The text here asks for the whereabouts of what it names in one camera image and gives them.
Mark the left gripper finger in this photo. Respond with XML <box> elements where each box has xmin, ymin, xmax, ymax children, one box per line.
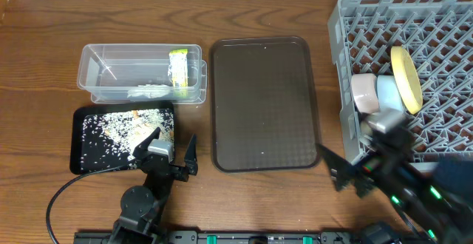
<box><xmin>184</xmin><ymin>135</ymin><xmax>198</xmax><ymax>176</ymax></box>
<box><xmin>132</xmin><ymin>127</ymin><xmax>160</xmax><ymax>160</ymax></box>

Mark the food scraps rice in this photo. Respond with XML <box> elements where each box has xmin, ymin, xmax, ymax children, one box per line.
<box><xmin>79</xmin><ymin>109</ymin><xmax>174</xmax><ymax>172</ymax></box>

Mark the light blue bowl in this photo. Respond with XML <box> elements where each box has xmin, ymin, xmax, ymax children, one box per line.
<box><xmin>376</xmin><ymin>75</ymin><xmax>406</xmax><ymax>112</ymax></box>

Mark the white tissue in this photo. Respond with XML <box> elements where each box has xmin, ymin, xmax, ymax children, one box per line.
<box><xmin>127</xmin><ymin>84</ymin><xmax>171</xmax><ymax>99</ymax></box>

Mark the pink bowl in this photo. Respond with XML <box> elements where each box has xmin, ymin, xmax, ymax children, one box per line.
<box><xmin>351</xmin><ymin>73</ymin><xmax>380</xmax><ymax>114</ymax></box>

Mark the yellow plate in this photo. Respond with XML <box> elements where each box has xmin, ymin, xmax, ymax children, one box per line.
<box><xmin>390</xmin><ymin>46</ymin><xmax>423</xmax><ymax>115</ymax></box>

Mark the green snack wrapper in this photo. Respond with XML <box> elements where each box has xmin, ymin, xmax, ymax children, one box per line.
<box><xmin>169</xmin><ymin>49</ymin><xmax>188</xmax><ymax>87</ymax></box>

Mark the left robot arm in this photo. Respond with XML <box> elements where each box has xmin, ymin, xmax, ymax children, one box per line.
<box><xmin>107</xmin><ymin>128</ymin><xmax>198</xmax><ymax>244</ymax></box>

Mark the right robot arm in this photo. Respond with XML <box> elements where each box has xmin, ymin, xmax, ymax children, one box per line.
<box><xmin>317</xmin><ymin>126</ymin><xmax>472</xmax><ymax>243</ymax></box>

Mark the grey dishwasher rack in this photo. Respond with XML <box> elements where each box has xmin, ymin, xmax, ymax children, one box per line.
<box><xmin>328</xmin><ymin>0</ymin><xmax>472</xmax><ymax>172</ymax></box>

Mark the black tray bin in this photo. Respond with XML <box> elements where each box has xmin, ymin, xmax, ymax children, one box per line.
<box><xmin>69</xmin><ymin>101</ymin><xmax>174</xmax><ymax>174</ymax></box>

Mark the clear plastic bin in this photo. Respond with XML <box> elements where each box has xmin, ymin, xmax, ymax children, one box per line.
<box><xmin>77</xmin><ymin>44</ymin><xmax>207</xmax><ymax>104</ymax></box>

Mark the brown serving tray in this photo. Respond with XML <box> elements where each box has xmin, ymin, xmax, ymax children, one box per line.
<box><xmin>209</xmin><ymin>36</ymin><xmax>321</xmax><ymax>173</ymax></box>

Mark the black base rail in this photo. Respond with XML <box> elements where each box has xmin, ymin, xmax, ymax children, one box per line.
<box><xmin>72</xmin><ymin>221</ymin><xmax>404</xmax><ymax>244</ymax></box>

